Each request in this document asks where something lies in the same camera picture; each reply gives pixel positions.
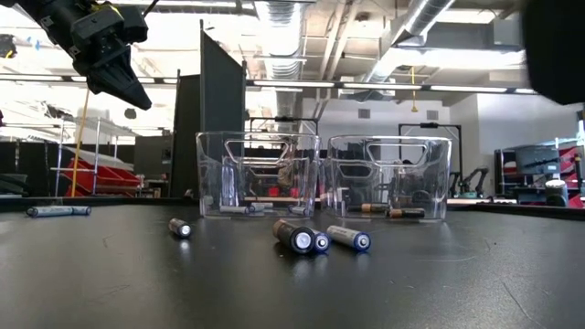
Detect ceiling light strip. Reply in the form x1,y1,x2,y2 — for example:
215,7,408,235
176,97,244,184
249,78,538,96

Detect clear plastic bin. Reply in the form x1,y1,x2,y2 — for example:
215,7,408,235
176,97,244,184
322,134,453,222
195,131,322,219

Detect yellow hanging cord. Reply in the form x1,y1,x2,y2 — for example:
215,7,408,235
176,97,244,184
409,66,420,114

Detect yellow cable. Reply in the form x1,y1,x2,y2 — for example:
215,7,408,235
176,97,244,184
68,86,92,196

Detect tall black stand frame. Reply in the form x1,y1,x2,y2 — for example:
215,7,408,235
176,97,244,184
397,122,463,184

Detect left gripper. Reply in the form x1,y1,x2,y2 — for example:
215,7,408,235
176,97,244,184
39,0,154,111

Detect silver corrugated ceiling duct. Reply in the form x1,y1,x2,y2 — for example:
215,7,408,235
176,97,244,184
253,0,305,120

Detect red bins on metal shelf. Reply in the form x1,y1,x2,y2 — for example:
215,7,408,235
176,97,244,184
49,116,143,197

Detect silver smooth ceiling duct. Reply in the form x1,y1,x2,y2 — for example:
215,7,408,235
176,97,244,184
360,0,458,88

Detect grey monitor back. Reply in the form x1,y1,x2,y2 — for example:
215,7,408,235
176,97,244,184
514,144,562,177

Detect black hanging device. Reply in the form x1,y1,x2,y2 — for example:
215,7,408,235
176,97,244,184
0,32,17,59

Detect black chair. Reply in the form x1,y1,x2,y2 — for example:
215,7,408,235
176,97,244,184
0,172,28,196

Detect large black copper battery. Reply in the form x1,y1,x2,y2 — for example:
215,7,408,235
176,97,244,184
271,218,316,255

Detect low black stand frame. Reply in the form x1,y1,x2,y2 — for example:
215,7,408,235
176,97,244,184
249,116,320,136

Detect black partition panel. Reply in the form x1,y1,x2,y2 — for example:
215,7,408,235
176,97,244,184
169,20,248,200

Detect white topped black canister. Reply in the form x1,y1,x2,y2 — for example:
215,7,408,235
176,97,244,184
543,178,570,207

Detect red storage rack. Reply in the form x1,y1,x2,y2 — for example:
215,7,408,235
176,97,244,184
559,143,585,207

